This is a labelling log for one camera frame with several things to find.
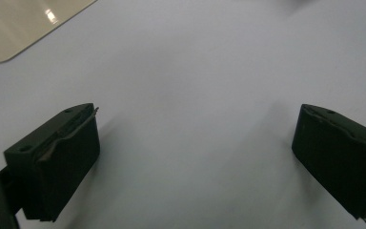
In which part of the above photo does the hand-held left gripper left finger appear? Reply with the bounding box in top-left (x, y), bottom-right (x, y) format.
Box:
top-left (3, 102), bottom-right (101, 222)

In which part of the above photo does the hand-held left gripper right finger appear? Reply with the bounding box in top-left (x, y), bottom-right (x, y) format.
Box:
top-left (291, 103), bottom-right (366, 225)

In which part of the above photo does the beige expandable book rack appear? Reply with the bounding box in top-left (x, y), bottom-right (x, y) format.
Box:
top-left (0, 0), bottom-right (98, 64)

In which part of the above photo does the grey table board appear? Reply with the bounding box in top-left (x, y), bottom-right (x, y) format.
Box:
top-left (0, 0), bottom-right (366, 229)

